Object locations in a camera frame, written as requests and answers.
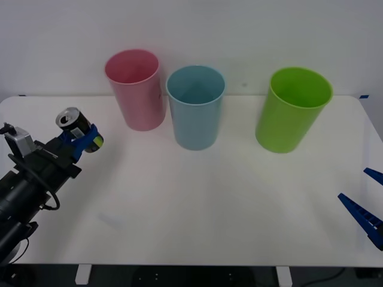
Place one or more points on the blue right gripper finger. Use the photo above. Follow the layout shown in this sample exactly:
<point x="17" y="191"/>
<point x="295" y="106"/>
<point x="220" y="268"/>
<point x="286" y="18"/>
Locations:
<point x="363" y="218"/>
<point x="375" y="175"/>

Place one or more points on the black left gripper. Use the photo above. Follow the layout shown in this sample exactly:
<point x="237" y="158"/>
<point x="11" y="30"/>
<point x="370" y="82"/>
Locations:
<point x="52" y="163"/>

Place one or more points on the black drink can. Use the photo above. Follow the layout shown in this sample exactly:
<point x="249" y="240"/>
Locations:
<point x="73" y="119"/>

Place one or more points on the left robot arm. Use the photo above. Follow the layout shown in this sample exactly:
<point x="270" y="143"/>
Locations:
<point x="18" y="194"/>

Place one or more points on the pink plastic bin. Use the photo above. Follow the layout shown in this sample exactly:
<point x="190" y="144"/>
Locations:
<point x="140" y="104"/>

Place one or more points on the white table leg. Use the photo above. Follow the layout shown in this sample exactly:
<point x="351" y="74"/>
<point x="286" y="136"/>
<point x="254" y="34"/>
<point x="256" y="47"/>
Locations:
<point x="284" y="275"/>
<point x="82" y="274"/>

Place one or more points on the green plastic bin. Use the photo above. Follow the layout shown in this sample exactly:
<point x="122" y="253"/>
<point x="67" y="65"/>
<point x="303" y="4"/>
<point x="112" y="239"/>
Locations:
<point x="284" y="128"/>

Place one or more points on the pale blue plastic bin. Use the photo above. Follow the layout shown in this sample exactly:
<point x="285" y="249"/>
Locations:
<point x="194" y="125"/>

